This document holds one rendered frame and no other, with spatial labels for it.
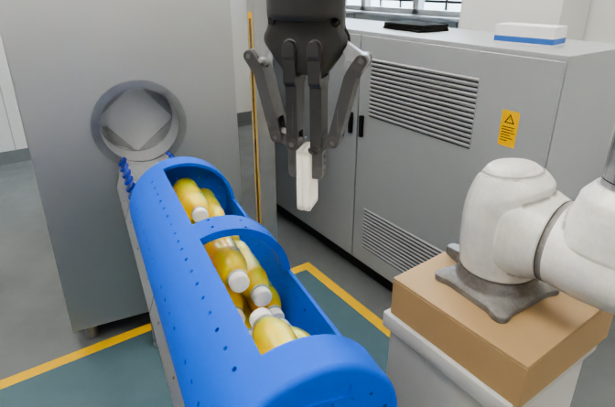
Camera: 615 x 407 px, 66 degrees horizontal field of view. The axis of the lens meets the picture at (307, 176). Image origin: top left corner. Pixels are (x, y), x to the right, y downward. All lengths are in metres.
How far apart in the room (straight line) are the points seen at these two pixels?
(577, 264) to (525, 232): 0.09
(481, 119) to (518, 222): 1.23
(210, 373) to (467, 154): 1.67
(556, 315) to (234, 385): 0.64
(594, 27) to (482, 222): 2.43
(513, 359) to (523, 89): 1.25
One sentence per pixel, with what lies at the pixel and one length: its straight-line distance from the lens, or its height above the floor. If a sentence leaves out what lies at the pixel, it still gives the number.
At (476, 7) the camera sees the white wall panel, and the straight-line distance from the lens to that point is 3.29.
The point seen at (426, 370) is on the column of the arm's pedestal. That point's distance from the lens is 1.11.
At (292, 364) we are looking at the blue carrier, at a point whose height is 1.23.
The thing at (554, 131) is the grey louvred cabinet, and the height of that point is 1.18.
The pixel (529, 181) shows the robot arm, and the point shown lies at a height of 1.36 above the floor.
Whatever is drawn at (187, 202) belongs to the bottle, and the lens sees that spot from 1.23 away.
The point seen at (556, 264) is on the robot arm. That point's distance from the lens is 0.89.
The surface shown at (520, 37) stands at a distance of 2.16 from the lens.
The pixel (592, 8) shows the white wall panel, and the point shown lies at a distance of 3.26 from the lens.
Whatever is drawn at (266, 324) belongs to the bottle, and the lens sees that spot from 0.79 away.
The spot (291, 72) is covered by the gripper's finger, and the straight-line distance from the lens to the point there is 0.47.
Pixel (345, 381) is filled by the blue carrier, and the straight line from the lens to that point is 0.68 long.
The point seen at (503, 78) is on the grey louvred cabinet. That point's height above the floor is 1.34.
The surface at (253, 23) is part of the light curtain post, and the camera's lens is 1.53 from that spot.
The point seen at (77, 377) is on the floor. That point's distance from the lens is 2.59.
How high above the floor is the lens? 1.69
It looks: 23 degrees down
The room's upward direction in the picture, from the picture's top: straight up
